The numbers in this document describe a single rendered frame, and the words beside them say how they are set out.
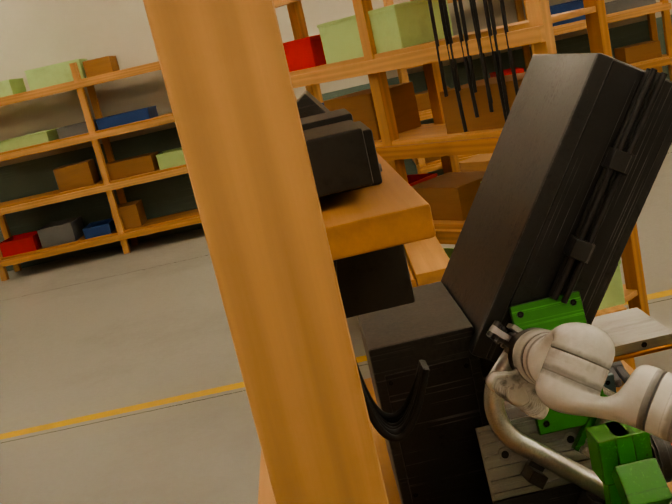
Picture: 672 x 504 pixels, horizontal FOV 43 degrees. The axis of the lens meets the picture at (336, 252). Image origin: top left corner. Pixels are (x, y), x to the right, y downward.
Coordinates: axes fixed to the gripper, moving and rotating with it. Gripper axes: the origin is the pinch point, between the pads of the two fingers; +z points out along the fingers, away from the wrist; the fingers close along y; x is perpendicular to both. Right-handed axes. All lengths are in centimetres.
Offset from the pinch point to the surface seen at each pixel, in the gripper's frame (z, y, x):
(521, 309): 7.4, 1.3, -6.0
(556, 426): 7.6, -13.5, 6.5
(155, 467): 286, 52, 128
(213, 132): -67, 42, 3
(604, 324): 29.9, -17.4, -14.4
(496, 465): 9.7, -9.5, 17.0
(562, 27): 792, -22, -364
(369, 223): -34.7, 28.8, -0.6
